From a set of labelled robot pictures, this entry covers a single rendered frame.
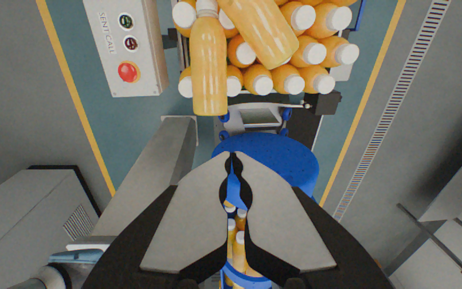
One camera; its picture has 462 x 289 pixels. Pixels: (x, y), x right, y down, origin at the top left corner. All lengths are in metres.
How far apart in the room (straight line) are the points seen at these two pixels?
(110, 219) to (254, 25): 0.77
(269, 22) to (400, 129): 2.29
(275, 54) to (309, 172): 0.27
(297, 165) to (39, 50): 1.89
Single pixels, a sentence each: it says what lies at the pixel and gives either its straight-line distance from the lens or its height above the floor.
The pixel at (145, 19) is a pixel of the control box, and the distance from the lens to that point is 0.41.
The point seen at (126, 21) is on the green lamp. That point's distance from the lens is 0.41.
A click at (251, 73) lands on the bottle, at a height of 1.06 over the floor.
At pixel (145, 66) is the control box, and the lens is 0.41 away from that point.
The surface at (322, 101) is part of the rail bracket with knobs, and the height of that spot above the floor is 1.00.
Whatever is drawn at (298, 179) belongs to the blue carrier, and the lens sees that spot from 0.43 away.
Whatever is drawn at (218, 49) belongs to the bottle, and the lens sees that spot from 0.35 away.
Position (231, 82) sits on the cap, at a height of 1.10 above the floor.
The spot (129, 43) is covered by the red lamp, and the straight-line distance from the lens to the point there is 0.41.
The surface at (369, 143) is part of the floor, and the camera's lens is 2.35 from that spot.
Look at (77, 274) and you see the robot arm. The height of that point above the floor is 1.29.
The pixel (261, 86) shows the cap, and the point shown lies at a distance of 0.40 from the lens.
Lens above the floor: 1.49
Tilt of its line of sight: 59 degrees down
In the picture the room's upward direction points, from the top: 172 degrees clockwise
